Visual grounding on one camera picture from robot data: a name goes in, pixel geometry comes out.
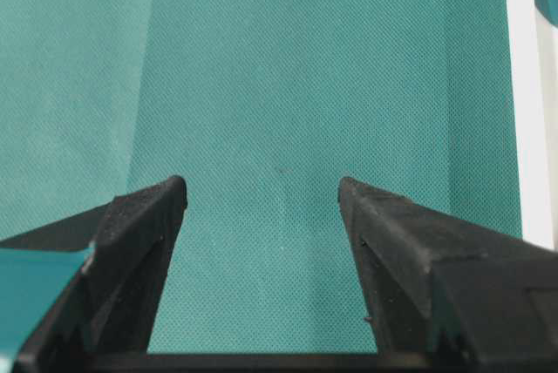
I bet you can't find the white plastic tray case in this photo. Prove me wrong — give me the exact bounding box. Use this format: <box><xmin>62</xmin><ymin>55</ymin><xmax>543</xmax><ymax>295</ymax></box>
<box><xmin>506</xmin><ymin>0</ymin><xmax>555</xmax><ymax>249</ymax></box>

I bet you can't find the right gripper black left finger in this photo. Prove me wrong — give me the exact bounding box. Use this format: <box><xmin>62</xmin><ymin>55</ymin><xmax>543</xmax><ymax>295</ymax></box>
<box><xmin>1</xmin><ymin>176</ymin><xmax>187</xmax><ymax>372</ymax></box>

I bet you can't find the green table cloth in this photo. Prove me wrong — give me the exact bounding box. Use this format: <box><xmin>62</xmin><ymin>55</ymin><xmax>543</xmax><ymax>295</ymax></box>
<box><xmin>1</xmin><ymin>0</ymin><xmax>521</xmax><ymax>352</ymax></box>

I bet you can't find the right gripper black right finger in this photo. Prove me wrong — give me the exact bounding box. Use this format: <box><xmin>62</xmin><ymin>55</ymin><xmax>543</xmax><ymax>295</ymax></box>
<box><xmin>337</xmin><ymin>177</ymin><xmax>557</xmax><ymax>372</ymax></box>

